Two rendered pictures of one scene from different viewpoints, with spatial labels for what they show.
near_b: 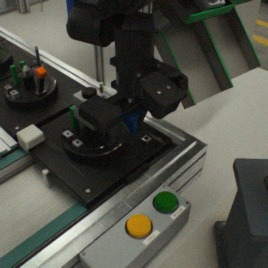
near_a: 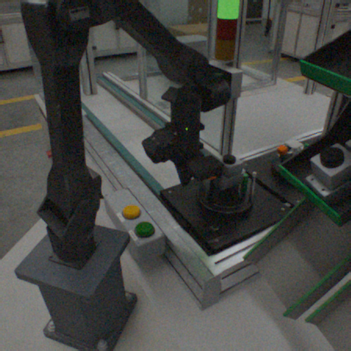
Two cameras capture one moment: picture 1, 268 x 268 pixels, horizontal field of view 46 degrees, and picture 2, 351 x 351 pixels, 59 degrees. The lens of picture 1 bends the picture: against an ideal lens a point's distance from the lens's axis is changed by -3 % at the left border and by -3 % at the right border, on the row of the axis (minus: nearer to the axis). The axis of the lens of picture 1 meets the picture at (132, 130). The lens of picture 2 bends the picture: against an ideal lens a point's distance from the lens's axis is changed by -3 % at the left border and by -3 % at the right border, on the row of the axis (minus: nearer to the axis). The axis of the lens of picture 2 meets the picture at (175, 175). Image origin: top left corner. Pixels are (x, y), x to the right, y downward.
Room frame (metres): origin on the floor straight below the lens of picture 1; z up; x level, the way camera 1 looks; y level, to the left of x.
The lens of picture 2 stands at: (0.55, -0.55, 1.47)
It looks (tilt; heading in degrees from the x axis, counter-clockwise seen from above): 34 degrees down; 105
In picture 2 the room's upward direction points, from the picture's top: straight up
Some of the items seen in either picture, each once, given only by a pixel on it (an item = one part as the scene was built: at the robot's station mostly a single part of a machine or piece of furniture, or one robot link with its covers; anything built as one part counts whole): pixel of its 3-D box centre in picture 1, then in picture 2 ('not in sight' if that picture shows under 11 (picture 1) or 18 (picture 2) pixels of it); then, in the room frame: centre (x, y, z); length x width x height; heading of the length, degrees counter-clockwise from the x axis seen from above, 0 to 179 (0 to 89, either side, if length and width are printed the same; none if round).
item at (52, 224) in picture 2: not in sight; (64, 209); (0.29, -0.23, 1.15); 0.09 x 0.07 x 0.06; 150
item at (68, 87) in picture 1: (27, 79); (298, 158); (0.69, 0.27, 1.01); 0.24 x 0.24 x 0.13; 46
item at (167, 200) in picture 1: (166, 202); (144, 229); (0.35, -0.06, 0.96); 0.04 x 0.04 x 0.02
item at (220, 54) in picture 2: not in sight; (225, 48); (0.46, 0.30, 1.28); 0.05 x 0.05 x 0.05
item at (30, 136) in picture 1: (31, 139); not in sight; (0.51, 0.22, 0.97); 0.05 x 0.05 x 0.04; 46
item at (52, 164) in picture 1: (94, 142); (224, 203); (0.51, 0.08, 0.96); 0.24 x 0.24 x 0.02; 46
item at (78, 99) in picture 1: (87, 103); (231, 168); (0.52, 0.09, 1.06); 0.08 x 0.04 x 0.07; 45
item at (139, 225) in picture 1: (139, 226); (132, 212); (0.30, -0.01, 0.96); 0.04 x 0.04 x 0.02
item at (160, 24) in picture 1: (134, 31); (185, 101); (0.43, 0.00, 1.25); 0.09 x 0.06 x 0.07; 60
